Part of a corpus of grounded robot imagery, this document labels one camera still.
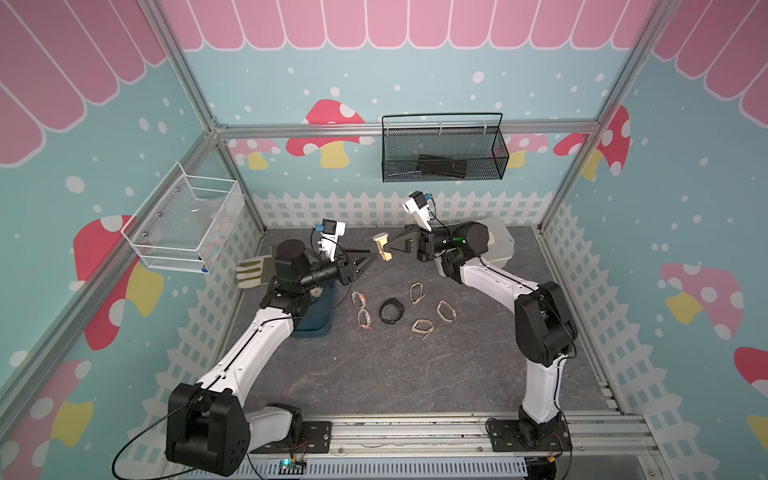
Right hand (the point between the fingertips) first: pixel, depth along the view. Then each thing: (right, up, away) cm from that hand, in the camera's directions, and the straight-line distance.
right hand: (388, 255), depth 66 cm
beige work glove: (-49, -5, +37) cm, 62 cm away
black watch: (0, -18, +31) cm, 36 cm away
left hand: (-4, -1, +6) cm, 8 cm away
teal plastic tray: (-22, -19, +24) cm, 38 cm away
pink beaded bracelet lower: (-7, -20, +28) cm, 35 cm away
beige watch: (+15, -17, +29) cm, 37 cm away
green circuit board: (-25, -52, +7) cm, 58 cm away
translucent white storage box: (+37, +4, +34) cm, 50 cm away
